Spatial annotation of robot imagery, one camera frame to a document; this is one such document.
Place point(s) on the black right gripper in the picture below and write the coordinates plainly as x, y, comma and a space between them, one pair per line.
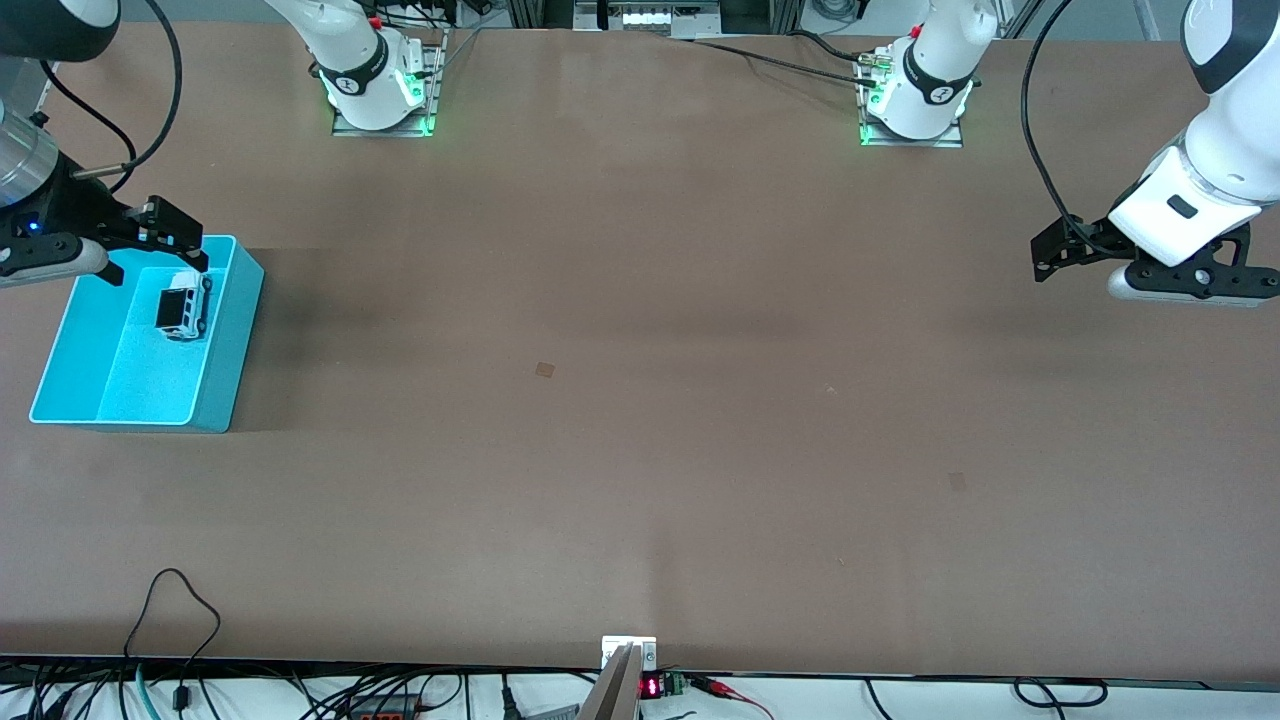
82, 207

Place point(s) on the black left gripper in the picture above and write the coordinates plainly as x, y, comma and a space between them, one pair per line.
1092, 238

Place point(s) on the white jeep toy black roof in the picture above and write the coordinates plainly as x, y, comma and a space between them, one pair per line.
178, 308

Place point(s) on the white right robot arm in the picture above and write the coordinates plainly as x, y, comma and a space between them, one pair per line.
350, 40

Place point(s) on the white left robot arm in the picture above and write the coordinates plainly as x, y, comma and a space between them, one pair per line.
1200, 190

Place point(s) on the teal plastic storage box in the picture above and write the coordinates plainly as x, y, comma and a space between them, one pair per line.
140, 380

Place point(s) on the red alligator clip lead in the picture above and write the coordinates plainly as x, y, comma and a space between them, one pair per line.
725, 688

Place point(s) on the red digit display module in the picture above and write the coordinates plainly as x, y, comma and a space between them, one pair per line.
655, 686

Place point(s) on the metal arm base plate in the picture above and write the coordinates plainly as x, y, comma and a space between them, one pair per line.
910, 142
385, 128

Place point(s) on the aluminium frame with power strip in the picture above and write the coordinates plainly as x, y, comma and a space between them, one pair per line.
650, 15

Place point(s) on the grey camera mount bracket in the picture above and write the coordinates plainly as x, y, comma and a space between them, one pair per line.
620, 680

